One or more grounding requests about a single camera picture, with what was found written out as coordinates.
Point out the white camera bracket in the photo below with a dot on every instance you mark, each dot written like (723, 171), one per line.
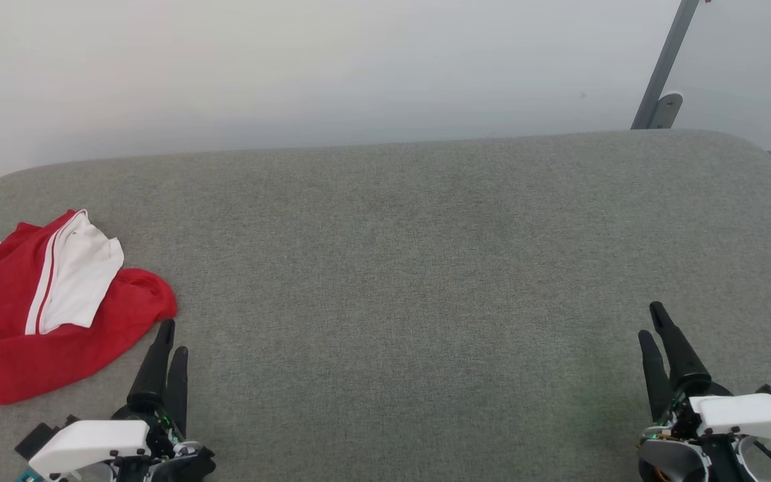
(753, 412)
(91, 442)

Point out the red white sports garment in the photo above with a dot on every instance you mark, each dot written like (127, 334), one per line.
(4, 335)

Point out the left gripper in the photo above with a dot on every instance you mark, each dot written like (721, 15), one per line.
(178, 462)

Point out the grey metal post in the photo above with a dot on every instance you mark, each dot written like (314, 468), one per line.
(663, 67)

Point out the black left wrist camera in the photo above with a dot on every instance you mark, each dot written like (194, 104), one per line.
(37, 438)

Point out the white left camera bracket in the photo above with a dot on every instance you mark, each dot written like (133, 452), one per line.
(91, 442)

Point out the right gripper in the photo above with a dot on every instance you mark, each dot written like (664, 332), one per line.
(673, 462)

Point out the white right camera bracket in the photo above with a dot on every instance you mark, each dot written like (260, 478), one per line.
(753, 412)

